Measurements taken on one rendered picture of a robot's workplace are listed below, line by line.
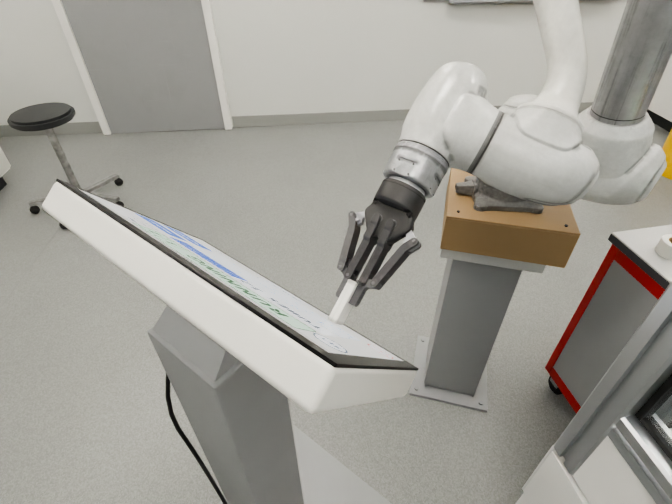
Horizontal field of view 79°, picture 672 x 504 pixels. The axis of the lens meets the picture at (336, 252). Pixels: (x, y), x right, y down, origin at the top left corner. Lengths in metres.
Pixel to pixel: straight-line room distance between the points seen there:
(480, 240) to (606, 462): 0.70
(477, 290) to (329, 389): 1.03
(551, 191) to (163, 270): 0.53
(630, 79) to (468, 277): 0.64
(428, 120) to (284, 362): 0.42
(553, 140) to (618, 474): 0.42
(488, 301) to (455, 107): 0.84
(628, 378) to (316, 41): 3.48
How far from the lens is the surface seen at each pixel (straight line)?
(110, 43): 3.96
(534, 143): 0.66
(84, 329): 2.27
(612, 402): 0.54
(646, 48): 0.99
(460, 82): 0.68
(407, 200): 0.62
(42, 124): 2.85
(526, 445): 1.78
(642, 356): 0.50
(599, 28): 4.52
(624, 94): 1.03
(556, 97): 0.71
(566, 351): 1.75
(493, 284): 1.34
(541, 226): 1.16
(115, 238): 0.57
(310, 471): 1.57
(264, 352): 0.39
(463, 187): 1.21
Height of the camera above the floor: 1.49
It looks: 40 degrees down
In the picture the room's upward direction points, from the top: 1 degrees counter-clockwise
